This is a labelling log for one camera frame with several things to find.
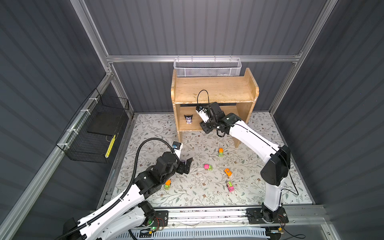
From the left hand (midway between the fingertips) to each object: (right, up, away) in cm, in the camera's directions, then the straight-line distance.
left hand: (184, 156), depth 74 cm
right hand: (+12, +17, +11) cm, 23 cm away
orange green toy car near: (-10, -18, +8) cm, 22 cm away
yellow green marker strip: (-34, +4, -8) cm, 35 cm away
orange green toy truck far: (+22, -2, +22) cm, 31 cm away
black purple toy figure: (+2, +19, +8) cm, 21 cm away
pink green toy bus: (+25, -18, +7) cm, 32 cm away
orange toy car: (+25, -13, +14) cm, 31 cm away
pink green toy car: (+13, -10, +15) cm, 22 cm away
